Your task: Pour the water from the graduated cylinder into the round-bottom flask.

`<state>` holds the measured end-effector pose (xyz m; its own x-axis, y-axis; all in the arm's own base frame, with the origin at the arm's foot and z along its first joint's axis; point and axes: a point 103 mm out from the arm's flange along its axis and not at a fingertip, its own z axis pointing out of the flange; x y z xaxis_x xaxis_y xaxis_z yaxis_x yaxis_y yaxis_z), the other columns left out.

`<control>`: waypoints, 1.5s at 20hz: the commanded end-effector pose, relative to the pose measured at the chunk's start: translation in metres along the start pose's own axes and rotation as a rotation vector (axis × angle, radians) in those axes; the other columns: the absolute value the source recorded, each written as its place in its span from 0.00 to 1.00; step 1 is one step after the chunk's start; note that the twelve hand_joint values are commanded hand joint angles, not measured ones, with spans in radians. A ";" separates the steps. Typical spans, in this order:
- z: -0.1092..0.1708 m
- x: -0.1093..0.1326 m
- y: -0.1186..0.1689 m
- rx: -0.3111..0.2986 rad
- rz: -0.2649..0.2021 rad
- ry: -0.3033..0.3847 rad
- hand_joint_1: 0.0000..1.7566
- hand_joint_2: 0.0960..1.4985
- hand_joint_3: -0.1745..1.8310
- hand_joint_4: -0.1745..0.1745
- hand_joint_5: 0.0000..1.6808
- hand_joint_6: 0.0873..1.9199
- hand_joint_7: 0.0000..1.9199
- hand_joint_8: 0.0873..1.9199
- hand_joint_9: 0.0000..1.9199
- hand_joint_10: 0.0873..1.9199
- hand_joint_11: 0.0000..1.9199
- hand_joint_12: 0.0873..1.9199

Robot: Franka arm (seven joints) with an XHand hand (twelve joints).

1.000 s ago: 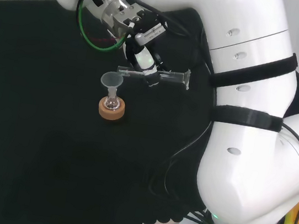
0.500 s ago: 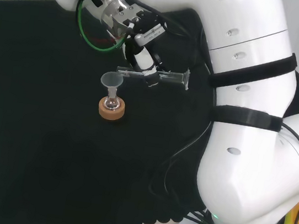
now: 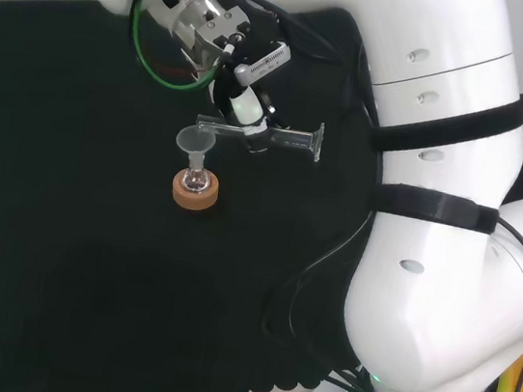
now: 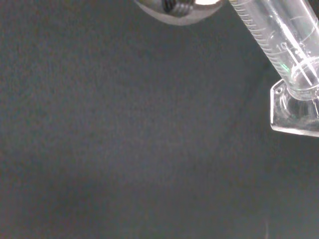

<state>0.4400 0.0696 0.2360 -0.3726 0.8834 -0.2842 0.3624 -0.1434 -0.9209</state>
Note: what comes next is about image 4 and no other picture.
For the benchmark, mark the black bench cloth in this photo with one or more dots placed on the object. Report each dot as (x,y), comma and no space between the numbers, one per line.
(124,137)

